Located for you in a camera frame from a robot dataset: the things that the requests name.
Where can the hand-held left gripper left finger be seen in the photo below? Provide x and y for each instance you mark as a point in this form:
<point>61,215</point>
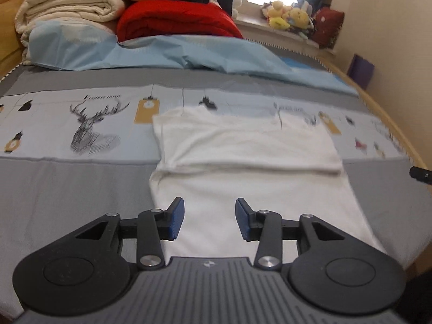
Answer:
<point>177,219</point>

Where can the white plush toy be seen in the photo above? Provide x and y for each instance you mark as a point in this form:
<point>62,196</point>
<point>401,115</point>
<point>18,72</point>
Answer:
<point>237,6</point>

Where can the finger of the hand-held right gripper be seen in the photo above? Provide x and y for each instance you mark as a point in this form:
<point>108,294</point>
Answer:
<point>420,174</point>

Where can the yellow plush toy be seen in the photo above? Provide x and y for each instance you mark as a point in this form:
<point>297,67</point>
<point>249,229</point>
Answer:
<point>278,15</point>
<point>298,17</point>

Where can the purple box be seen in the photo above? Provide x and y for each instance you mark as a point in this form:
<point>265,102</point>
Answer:
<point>361,71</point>

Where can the wooden bed side rail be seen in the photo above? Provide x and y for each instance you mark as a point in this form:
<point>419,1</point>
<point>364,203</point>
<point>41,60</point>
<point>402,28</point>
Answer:
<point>388,114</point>

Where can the white shirt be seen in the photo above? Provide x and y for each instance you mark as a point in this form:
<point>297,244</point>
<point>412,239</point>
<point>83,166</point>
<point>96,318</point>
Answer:
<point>253,141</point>

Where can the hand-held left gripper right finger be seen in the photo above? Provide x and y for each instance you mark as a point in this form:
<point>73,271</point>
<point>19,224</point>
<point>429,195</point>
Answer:
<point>242,219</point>

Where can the folded red blanket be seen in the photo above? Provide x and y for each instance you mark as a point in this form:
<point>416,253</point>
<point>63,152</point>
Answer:
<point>175,20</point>

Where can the dark red cushion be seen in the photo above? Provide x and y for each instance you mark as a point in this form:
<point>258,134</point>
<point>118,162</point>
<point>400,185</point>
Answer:
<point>329,25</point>

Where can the folded cream blanket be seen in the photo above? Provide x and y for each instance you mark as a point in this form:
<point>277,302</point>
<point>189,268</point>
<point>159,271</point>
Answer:
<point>67,6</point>

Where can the wooden headboard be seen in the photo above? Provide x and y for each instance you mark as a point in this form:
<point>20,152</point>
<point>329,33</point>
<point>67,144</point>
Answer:
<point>8,33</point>

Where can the light blue quilt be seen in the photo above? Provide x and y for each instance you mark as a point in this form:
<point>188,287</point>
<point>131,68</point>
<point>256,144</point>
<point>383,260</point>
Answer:
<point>152,50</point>

